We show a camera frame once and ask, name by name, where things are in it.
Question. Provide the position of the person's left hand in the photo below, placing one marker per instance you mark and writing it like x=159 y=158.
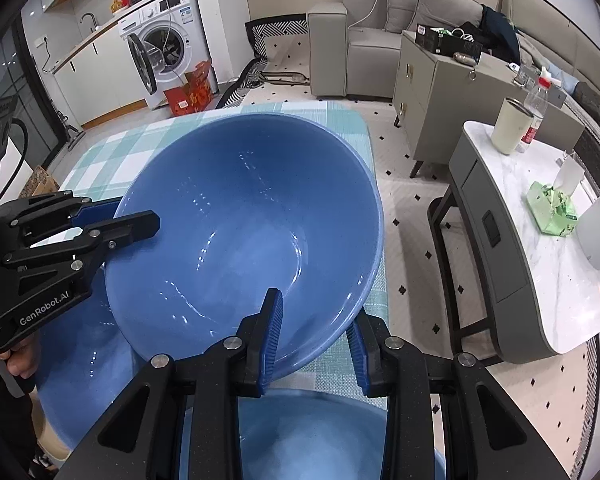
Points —
x=22 y=360

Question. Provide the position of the large blue bowl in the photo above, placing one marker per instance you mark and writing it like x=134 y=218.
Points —
x=85 y=363

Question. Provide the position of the grey side cabinet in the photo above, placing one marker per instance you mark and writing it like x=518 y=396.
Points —
x=434 y=95

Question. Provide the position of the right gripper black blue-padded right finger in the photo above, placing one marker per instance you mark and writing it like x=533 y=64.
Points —
x=486 y=435

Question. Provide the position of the teal checked tablecloth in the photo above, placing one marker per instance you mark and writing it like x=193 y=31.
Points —
x=107 y=169

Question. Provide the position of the black box on cabinet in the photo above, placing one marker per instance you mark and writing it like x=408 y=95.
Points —
x=442 y=41

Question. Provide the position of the white washing machine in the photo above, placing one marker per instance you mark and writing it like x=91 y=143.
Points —
x=166 y=41

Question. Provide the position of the red gift box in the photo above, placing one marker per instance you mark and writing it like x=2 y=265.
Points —
x=195 y=95

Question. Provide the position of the black glass door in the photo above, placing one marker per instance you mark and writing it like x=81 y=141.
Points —
x=19 y=77

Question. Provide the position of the cardboard box with items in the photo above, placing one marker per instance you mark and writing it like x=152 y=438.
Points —
x=40 y=182

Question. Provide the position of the clear bottle red cap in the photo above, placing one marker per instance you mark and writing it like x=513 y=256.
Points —
x=536 y=103

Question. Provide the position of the cream tumbler cup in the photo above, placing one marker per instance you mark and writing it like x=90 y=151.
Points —
x=514 y=120

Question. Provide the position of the light blue bowl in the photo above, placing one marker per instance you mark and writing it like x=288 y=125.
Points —
x=301 y=434

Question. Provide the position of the kitchen faucet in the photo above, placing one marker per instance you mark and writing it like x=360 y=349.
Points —
x=90 y=20

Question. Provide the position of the black patterned folding chair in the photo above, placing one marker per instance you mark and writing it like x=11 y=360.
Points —
x=263 y=35

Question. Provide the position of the white kitchen base cabinets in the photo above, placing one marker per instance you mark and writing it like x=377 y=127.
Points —
x=100 y=80

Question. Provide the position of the white marble side table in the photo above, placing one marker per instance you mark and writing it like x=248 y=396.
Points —
x=542 y=297

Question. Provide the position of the green tissue pack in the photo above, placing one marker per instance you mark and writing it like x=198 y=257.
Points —
x=552 y=209

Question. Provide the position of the dark jacket on sofa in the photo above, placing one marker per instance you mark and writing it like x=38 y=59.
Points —
x=496 y=35

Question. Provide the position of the grey sofa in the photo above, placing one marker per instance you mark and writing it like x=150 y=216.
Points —
x=355 y=44

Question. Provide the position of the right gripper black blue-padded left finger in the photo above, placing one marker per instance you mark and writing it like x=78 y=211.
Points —
x=189 y=404

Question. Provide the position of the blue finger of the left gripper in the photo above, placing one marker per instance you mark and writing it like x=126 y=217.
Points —
x=94 y=212

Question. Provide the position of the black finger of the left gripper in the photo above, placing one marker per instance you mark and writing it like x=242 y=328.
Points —
x=100 y=240

